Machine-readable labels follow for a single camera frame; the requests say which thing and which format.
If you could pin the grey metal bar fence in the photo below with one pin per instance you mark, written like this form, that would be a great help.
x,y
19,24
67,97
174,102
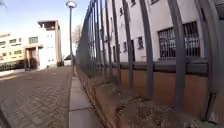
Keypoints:
x,y
148,50

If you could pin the street lamp pole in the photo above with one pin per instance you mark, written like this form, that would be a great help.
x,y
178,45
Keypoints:
x,y
70,33

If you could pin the grey concrete kerb strip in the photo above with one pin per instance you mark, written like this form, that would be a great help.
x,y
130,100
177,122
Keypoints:
x,y
78,106

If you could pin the white building with barred windows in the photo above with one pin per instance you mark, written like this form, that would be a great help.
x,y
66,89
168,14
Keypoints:
x,y
160,30

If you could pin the bare dirt patch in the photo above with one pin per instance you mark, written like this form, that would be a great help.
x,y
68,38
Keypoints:
x,y
146,113

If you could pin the white building with tower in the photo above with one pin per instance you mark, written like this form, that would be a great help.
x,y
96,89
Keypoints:
x,y
40,46

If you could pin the brown brick pavement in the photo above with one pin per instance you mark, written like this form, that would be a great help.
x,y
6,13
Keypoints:
x,y
36,96

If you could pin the low orange brick wall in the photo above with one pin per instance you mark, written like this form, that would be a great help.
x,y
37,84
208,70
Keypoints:
x,y
166,88

